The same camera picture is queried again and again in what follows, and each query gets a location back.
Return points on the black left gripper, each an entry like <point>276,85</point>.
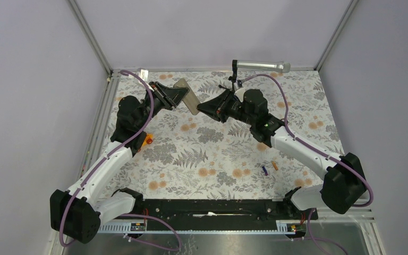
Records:
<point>170,98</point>

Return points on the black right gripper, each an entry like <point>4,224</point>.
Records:
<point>217,107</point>

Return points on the beige remote control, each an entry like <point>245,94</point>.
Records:
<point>190,100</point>

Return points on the blue battery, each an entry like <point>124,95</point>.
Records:
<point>265,170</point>

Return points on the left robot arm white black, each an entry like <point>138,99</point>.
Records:
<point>77,212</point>

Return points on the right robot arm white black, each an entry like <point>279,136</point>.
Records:
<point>342,175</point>

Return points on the black tripod microphone stand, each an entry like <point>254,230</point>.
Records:
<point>229,84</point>

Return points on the orange toy car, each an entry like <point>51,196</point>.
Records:
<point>147,141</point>

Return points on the floral patterned table mat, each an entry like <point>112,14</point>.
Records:
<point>195,157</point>

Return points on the orange battery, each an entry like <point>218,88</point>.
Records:
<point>275,166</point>

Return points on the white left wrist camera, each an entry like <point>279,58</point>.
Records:
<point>143,74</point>

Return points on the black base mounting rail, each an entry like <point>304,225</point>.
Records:
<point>221,215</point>

